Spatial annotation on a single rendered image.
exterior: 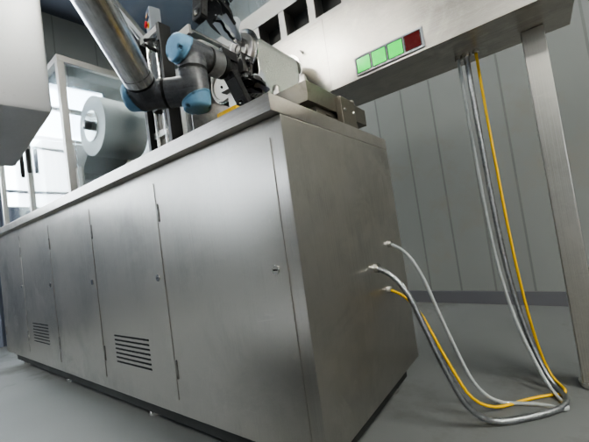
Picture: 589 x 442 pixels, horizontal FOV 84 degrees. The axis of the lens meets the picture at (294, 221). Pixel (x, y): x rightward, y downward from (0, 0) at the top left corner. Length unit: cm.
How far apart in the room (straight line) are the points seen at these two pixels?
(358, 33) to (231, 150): 78
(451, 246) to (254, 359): 182
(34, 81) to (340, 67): 124
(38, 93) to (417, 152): 238
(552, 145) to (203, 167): 107
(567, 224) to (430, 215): 127
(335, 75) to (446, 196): 132
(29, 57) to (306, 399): 73
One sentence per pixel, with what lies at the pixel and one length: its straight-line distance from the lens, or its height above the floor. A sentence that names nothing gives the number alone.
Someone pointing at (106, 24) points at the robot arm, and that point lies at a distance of 85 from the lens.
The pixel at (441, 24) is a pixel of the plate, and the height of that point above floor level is 120.
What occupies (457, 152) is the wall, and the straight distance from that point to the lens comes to 243.
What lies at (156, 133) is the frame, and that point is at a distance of 140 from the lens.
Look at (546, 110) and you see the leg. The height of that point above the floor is 87.
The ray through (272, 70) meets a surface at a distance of 127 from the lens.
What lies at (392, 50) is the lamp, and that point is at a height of 118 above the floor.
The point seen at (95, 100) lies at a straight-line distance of 205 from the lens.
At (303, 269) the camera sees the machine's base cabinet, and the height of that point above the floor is 52.
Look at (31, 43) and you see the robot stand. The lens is 27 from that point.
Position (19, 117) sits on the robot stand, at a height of 68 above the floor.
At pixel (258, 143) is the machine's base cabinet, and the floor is 81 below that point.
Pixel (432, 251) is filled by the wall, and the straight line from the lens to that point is 248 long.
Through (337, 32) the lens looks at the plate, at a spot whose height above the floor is 135.
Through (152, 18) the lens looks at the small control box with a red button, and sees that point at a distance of 185.
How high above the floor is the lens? 59
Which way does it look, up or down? 3 degrees up
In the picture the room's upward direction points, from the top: 8 degrees counter-clockwise
